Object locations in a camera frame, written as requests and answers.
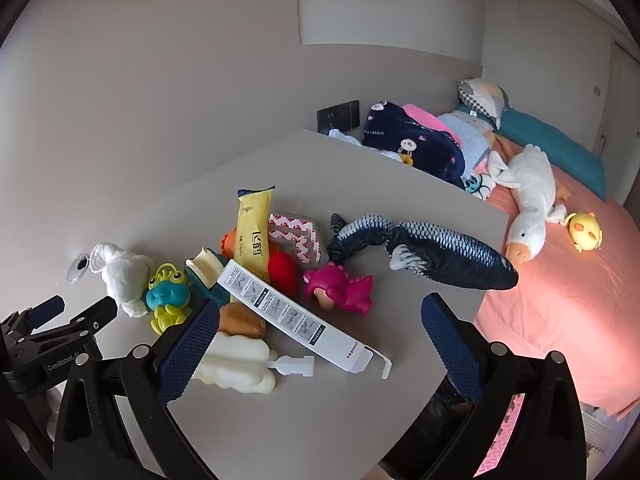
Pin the yellow chick plush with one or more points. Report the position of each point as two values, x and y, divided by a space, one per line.
585 230

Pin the white door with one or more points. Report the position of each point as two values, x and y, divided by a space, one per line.
625 125

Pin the orange rubber toy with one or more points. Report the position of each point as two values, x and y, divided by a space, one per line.
229 246

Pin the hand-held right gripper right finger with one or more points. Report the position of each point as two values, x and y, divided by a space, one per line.
450 345

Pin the navy printed blanket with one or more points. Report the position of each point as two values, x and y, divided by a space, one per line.
415 145

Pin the cream rubber toy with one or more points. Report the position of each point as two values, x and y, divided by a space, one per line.
235 360

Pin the teal pillow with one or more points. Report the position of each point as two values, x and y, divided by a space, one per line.
550 145

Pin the pink dinosaur toy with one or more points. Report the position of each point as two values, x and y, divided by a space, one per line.
345 287

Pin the pink bed cover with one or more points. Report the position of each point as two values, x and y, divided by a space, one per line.
565 310

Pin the long white printed box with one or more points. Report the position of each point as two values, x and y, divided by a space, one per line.
295 317

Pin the brown rubber toy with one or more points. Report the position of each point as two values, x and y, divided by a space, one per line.
242 322

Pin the white cartoon printed cloth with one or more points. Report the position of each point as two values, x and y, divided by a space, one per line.
479 186

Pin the yellow snack packet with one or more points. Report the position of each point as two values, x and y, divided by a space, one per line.
252 225

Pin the white goose plush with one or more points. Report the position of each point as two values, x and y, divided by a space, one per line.
532 185

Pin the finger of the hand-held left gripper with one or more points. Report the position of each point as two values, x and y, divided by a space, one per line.
45 312
90 317

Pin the small white cloth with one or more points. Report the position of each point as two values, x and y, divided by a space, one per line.
345 136

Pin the green and blue frog toy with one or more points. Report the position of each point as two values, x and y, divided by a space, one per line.
162 300

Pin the pink cloth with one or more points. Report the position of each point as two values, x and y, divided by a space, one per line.
425 115

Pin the teal and cream whale toy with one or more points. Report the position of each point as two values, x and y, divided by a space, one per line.
205 265

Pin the light blue blanket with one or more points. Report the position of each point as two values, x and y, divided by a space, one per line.
470 140

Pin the patchwork pillow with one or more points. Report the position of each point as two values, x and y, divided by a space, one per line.
482 100

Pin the black wall switch panel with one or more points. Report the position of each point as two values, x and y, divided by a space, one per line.
338 114

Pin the white plastic clip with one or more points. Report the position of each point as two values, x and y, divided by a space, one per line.
297 365

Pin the white plush toy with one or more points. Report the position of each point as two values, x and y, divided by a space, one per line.
122 272

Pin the red patterned white box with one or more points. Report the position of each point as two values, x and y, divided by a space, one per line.
300 240

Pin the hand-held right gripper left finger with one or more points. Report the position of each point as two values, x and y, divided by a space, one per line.
187 355

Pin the red rubber toy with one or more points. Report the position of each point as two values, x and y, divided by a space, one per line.
284 270

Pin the blue fish plush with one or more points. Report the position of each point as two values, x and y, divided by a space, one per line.
450 255

